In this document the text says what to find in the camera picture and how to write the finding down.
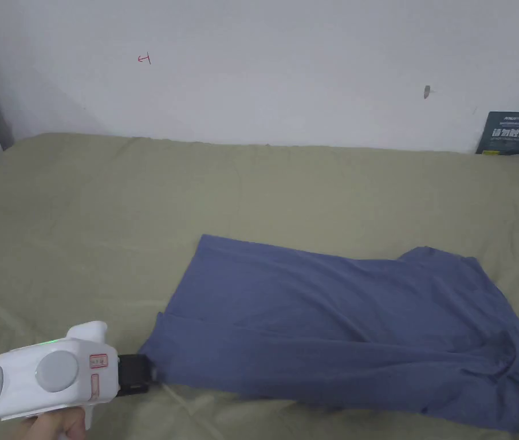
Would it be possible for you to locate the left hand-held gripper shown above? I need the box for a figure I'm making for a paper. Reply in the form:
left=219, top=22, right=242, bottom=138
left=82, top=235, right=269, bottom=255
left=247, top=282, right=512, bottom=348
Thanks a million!
left=0, top=320, right=159, bottom=433

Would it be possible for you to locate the dark blue shirt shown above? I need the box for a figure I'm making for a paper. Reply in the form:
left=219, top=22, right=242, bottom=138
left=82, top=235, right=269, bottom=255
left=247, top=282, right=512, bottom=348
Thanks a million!
left=138, top=234, right=519, bottom=434

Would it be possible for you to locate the person's left hand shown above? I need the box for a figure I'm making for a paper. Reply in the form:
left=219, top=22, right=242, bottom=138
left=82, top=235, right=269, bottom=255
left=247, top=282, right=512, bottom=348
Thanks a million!
left=3, top=407, right=87, bottom=440

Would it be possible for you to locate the bed with pale green sheet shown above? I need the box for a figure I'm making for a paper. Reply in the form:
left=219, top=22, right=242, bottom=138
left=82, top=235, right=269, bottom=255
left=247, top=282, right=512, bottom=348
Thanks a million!
left=0, top=132, right=519, bottom=440

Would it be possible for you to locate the dark card with white print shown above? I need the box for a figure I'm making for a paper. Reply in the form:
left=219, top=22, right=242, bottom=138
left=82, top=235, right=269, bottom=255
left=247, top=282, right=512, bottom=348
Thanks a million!
left=475, top=111, right=519, bottom=156

